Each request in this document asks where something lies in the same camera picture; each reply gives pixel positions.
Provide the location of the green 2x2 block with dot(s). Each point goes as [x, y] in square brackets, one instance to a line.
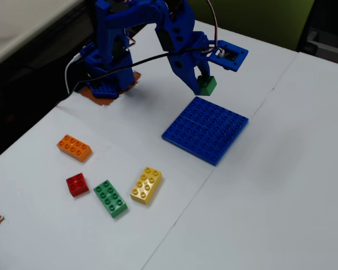
[207, 87]

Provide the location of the orange 2x4 block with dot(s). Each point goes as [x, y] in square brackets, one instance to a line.
[74, 147]

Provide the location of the green 2x4 block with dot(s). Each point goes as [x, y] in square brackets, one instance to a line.
[110, 198]

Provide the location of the white side desk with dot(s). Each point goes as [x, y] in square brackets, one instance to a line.
[22, 22]

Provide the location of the red 2x2 block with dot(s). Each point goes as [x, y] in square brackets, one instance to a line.
[77, 185]

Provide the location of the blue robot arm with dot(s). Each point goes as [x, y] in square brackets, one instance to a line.
[112, 42]

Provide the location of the blue 8x8 studded plate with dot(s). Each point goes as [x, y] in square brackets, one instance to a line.
[205, 130]

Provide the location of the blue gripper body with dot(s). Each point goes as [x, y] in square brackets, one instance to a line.
[183, 66]

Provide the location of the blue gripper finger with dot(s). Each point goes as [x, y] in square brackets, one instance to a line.
[204, 70]
[186, 73]

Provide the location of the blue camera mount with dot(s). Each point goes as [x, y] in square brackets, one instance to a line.
[231, 56]

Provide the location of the yellow 2x4 block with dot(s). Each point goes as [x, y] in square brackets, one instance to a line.
[146, 185]

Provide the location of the dark cabinet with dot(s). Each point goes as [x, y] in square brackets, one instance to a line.
[326, 28]

